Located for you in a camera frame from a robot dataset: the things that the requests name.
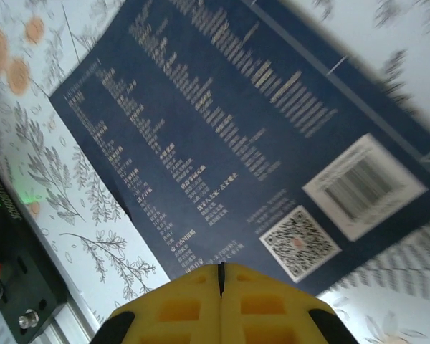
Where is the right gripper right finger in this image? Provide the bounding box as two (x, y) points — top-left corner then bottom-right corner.
(221, 262), (349, 344)

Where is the aluminium mounting rail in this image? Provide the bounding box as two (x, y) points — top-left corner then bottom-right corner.
(39, 292), (108, 344)

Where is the floral tablecloth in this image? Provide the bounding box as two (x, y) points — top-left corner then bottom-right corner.
(0, 0), (430, 344)

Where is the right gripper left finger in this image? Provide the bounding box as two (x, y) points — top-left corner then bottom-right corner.
(89, 263), (222, 344)

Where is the dark blue book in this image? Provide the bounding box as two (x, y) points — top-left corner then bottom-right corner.
(49, 0), (430, 298)

